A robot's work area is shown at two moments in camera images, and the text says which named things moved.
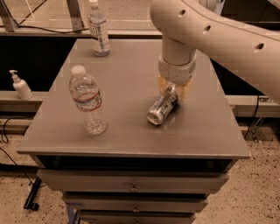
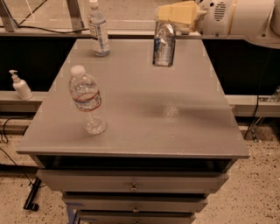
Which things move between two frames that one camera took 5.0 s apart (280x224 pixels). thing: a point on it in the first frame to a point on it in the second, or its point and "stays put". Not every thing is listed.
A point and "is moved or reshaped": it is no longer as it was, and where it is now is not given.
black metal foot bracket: x=29 y=203 stays put
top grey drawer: x=129 y=180 stays put
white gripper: x=176 y=72 to x=215 y=17
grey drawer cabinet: x=135 y=171 stays put
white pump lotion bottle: x=21 y=87 stays put
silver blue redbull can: x=163 y=105 is moved or reshaped
